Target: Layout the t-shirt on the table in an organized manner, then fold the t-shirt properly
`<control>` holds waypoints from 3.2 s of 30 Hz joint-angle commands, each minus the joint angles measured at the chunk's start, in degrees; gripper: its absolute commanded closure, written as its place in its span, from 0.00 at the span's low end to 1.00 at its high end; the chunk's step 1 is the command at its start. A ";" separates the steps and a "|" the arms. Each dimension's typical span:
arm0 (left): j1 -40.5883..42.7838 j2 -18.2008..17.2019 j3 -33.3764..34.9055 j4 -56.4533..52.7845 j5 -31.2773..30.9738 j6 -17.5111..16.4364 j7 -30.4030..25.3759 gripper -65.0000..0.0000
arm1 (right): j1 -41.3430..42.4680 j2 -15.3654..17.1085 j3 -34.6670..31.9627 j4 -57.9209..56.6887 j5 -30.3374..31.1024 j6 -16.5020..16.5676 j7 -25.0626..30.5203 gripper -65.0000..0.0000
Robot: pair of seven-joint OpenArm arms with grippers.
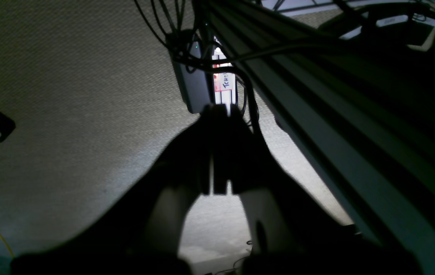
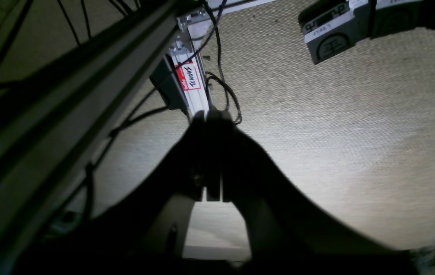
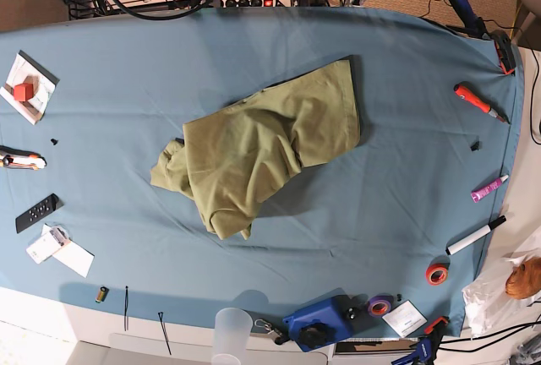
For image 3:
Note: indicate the olive green t-shirt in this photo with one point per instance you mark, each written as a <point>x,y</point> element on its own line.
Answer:
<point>231,161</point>

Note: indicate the blue table cloth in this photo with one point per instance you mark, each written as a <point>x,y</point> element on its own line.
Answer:
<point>367,223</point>

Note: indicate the metal carabiner keyring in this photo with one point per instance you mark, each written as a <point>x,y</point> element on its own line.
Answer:
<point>271,330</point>

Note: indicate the translucent plastic cup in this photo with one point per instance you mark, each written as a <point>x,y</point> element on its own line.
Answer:
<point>231,334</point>

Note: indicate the blue plastic box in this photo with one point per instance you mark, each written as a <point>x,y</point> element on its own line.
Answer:
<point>320,324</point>

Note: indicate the purple tape roll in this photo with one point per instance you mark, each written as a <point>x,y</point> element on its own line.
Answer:
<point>380,305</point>

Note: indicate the black zip tie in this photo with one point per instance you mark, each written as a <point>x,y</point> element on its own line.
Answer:
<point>125,309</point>
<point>164,332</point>

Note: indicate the red tape roll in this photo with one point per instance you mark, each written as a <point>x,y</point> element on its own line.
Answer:
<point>436,274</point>

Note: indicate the orange screwdriver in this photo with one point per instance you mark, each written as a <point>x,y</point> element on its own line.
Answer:
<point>469,96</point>

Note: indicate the white paper card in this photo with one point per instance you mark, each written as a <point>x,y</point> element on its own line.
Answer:
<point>404,319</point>

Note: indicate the white black marker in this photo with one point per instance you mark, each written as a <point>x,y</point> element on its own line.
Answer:
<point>473,237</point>

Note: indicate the pink tube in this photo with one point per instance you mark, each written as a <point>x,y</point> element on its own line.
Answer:
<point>484,191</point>

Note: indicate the small green battery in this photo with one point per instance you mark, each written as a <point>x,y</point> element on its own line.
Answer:
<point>102,294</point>

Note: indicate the white paper sheet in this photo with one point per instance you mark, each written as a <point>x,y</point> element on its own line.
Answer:
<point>74,256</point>

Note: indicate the black remote control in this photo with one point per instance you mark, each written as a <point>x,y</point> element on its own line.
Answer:
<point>37,212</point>

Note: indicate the white card package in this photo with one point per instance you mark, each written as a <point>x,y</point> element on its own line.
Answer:
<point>50,242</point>

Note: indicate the blue orange bar clamp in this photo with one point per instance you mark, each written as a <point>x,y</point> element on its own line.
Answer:
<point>427,347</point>

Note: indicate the red cube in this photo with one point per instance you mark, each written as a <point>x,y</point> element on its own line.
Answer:
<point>23,92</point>

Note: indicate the black orange clamp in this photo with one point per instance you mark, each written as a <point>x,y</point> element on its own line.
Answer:
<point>504,50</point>

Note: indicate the orange white utility knife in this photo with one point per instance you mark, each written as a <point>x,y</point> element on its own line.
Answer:
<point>21,159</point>

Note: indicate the white plastic bag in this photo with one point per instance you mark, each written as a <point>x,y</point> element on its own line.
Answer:
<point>487,305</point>

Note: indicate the orange furry object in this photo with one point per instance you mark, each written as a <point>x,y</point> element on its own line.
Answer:
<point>524,280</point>

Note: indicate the blue clamp handle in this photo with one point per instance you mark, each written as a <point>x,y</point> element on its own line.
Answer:
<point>473,25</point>

